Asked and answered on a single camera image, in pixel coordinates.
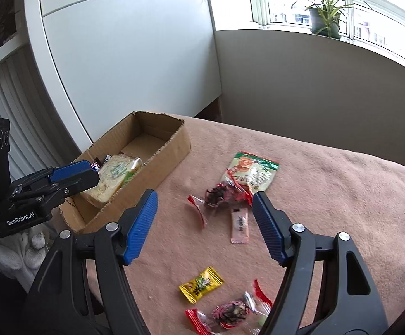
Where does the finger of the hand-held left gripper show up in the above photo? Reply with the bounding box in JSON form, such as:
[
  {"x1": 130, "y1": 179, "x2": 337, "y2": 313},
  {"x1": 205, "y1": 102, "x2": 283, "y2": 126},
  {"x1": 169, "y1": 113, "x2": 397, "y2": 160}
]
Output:
[
  {"x1": 11, "y1": 160, "x2": 93, "y2": 191},
  {"x1": 10, "y1": 170, "x2": 101, "y2": 213}
]

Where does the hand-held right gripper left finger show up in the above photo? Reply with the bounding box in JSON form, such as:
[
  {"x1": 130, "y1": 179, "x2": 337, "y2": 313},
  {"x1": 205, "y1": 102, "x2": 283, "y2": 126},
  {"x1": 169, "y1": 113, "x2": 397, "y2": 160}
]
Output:
[{"x1": 24, "y1": 188, "x2": 159, "y2": 335}]

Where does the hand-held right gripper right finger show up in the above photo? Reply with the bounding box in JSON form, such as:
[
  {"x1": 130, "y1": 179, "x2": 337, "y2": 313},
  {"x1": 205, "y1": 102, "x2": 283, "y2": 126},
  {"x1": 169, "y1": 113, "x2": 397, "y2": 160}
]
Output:
[{"x1": 252, "y1": 191, "x2": 388, "y2": 335}]

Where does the pink snack sachet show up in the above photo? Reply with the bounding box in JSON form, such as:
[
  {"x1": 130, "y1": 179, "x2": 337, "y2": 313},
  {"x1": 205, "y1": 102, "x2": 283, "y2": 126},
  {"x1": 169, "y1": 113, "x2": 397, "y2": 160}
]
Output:
[{"x1": 230, "y1": 207, "x2": 250, "y2": 244}]

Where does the clear-wrapped bread packet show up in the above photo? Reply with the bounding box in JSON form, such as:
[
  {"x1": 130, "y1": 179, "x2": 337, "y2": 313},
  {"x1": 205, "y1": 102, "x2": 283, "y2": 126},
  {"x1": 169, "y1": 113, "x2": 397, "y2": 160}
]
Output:
[{"x1": 84, "y1": 154, "x2": 144, "y2": 207}]

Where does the brown cardboard box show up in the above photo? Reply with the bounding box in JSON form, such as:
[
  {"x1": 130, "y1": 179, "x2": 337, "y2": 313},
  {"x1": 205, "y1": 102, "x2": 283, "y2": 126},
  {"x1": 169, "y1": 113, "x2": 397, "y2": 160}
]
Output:
[{"x1": 59, "y1": 111, "x2": 192, "y2": 234}]

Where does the dark wrapped snack bar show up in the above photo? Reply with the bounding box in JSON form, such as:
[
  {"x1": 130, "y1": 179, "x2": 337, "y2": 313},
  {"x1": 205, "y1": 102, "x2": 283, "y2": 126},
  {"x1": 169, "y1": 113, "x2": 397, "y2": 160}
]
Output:
[{"x1": 90, "y1": 155, "x2": 112, "y2": 171}]

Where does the white cloth bundle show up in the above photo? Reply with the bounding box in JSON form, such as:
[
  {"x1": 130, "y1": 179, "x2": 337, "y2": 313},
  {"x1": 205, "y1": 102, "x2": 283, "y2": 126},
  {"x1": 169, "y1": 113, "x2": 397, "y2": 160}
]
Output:
[{"x1": 0, "y1": 227, "x2": 54, "y2": 292}]

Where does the green printed snack packet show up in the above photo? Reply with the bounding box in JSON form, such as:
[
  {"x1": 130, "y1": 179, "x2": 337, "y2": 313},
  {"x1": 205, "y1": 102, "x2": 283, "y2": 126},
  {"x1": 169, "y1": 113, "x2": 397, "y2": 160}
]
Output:
[{"x1": 223, "y1": 152, "x2": 280, "y2": 199}]

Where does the red clear dark candy packet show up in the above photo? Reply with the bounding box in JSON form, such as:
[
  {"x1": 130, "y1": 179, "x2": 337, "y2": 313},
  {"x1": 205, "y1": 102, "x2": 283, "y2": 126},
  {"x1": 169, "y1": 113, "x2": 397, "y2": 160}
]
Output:
[
  {"x1": 185, "y1": 279, "x2": 273, "y2": 335},
  {"x1": 187, "y1": 178, "x2": 254, "y2": 230}
]

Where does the yellow candy packet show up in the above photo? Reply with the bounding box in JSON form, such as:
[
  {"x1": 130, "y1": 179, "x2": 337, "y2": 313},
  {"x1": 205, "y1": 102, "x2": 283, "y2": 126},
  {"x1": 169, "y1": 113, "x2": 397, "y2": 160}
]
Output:
[{"x1": 179, "y1": 266, "x2": 225, "y2": 304}]

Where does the green wrapped candy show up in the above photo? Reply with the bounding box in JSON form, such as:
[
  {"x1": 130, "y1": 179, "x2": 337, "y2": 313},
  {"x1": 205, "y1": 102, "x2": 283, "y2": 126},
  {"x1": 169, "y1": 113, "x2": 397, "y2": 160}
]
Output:
[{"x1": 248, "y1": 312, "x2": 269, "y2": 334}]

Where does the white slatted panel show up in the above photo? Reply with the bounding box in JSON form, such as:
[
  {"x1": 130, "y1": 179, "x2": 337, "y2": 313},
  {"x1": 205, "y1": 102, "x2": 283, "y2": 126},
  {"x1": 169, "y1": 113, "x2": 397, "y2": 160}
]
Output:
[{"x1": 0, "y1": 45, "x2": 95, "y2": 280}]

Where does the white cabinet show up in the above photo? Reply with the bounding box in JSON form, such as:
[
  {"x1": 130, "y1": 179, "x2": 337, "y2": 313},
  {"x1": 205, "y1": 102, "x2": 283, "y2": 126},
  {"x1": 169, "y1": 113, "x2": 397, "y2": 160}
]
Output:
[{"x1": 24, "y1": 0, "x2": 224, "y2": 150}]

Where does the potted spider plant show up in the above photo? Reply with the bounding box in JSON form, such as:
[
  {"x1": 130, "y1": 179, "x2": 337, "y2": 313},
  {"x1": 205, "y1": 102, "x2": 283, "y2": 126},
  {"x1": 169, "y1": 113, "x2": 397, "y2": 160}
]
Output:
[{"x1": 286, "y1": 0, "x2": 372, "y2": 39}]

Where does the white framed window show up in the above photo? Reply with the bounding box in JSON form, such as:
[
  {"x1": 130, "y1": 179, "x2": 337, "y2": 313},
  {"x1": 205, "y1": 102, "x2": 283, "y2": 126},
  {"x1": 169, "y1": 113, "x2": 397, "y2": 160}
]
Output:
[{"x1": 235, "y1": 0, "x2": 405, "y2": 77}]

